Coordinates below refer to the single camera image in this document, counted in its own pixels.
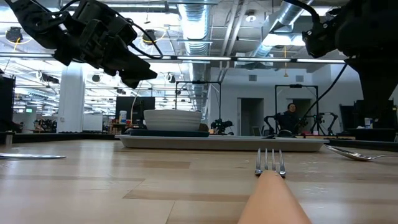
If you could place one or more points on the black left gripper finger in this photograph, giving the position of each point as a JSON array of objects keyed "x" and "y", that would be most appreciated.
[
  {"x": 136, "y": 70},
  {"x": 130, "y": 81}
]

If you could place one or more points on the white ceramic bowl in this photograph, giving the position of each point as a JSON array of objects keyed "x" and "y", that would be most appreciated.
[{"x": 172, "y": 119}]

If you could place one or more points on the dark blue plate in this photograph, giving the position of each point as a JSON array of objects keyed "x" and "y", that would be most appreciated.
[{"x": 169, "y": 133}]

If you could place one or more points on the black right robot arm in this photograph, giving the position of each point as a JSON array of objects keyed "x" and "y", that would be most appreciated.
[{"x": 370, "y": 34}]

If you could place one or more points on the black background robot arm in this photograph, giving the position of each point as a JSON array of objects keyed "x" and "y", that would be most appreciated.
[
  {"x": 221, "y": 126},
  {"x": 325, "y": 118},
  {"x": 270, "y": 119}
]

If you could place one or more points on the grey plastic tray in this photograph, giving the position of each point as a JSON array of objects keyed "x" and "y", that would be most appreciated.
[{"x": 233, "y": 143}]

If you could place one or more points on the black computer monitor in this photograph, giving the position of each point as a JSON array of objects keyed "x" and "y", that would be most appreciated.
[{"x": 133, "y": 104}]

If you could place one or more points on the black ceiling device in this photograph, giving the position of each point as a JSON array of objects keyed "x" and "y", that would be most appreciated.
[
  {"x": 14, "y": 33},
  {"x": 150, "y": 36}
]

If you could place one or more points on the white column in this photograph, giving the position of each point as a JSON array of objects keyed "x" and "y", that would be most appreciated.
[{"x": 71, "y": 96}]

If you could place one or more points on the white cabinet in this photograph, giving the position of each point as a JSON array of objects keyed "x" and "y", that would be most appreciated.
[{"x": 92, "y": 122}]

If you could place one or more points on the long ceiling light bar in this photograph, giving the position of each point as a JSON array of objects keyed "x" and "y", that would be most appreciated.
[{"x": 248, "y": 59}]

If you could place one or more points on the person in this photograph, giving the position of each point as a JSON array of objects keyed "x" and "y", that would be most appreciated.
[{"x": 289, "y": 121}]

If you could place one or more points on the small white blue can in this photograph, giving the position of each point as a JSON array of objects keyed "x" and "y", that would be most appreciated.
[{"x": 368, "y": 123}]

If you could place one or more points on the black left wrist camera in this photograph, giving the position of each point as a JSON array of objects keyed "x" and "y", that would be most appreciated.
[{"x": 105, "y": 17}]

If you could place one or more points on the silver ventilation duct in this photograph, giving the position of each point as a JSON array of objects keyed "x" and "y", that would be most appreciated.
[
  {"x": 195, "y": 28},
  {"x": 290, "y": 18}
]

